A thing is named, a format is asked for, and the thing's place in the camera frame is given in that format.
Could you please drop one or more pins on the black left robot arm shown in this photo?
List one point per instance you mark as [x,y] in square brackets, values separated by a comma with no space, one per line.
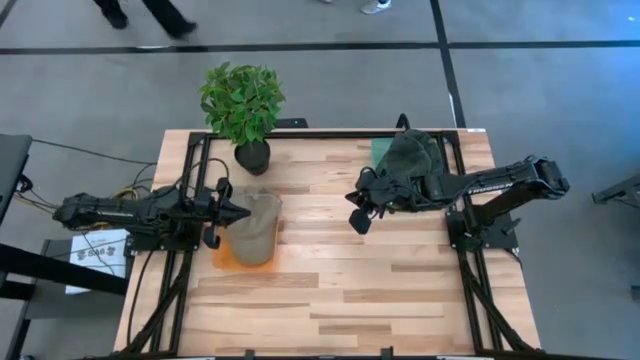
[100,212]

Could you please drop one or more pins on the beige fabric cap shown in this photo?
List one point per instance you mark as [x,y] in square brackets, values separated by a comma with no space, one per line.
[255,225]

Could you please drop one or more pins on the person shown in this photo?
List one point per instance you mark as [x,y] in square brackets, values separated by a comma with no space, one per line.
[165,17]

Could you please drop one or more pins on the teal green mat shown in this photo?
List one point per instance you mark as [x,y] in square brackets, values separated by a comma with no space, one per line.
[380,150]

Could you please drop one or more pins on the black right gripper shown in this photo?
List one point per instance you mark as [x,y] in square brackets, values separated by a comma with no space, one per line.
[395,192]

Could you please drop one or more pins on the black side desk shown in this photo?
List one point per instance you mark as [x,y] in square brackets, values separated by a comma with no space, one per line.
[12,170]

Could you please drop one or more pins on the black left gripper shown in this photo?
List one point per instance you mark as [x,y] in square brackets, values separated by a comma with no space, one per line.
[205,212]

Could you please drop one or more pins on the black table edge clamp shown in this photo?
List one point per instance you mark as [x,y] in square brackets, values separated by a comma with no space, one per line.
[403,122]

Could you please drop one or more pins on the person's white shoe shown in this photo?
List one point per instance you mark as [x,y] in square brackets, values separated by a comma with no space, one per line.
[375,6]

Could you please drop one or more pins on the white printed paper sheet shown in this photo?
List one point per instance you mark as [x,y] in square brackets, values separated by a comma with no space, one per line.
[92,272]

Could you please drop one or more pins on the black table edge mount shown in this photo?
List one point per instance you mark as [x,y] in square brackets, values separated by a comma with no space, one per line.
[250,353]
[386,352]

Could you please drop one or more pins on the green potted plant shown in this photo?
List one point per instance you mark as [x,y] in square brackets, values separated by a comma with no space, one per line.
[242,105]

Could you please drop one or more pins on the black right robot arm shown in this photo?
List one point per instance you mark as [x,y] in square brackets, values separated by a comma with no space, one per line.
[500,184]

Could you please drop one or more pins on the black aluminium table frame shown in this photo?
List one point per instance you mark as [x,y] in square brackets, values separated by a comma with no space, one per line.
[325,134]

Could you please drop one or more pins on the orange plastic bin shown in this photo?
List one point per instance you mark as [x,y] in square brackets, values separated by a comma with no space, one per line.
[225,262]

